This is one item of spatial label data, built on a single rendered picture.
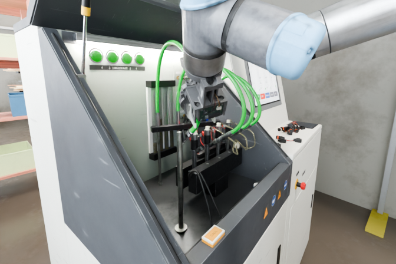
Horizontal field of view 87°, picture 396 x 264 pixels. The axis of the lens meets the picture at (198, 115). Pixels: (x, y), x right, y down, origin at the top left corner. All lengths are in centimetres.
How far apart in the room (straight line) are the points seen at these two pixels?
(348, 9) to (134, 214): 52
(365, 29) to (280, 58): 17
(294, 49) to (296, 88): 244
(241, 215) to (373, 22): 49
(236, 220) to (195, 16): 49
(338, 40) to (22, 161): 297
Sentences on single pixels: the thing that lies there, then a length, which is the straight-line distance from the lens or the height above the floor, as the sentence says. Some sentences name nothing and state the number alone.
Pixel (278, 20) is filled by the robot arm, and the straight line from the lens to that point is 28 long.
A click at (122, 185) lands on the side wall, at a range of 49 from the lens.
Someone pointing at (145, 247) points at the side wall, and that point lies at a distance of 51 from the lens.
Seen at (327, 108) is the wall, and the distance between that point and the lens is 262.
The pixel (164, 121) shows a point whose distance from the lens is 100.
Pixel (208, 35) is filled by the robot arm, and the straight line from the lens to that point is 30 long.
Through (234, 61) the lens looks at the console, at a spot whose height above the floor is 138.
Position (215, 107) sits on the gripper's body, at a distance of 43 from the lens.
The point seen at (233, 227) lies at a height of 95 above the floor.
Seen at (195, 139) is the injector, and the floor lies 108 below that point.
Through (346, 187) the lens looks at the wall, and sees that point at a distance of 279.
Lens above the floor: 131
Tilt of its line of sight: 11 degrees down
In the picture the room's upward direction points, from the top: straight up
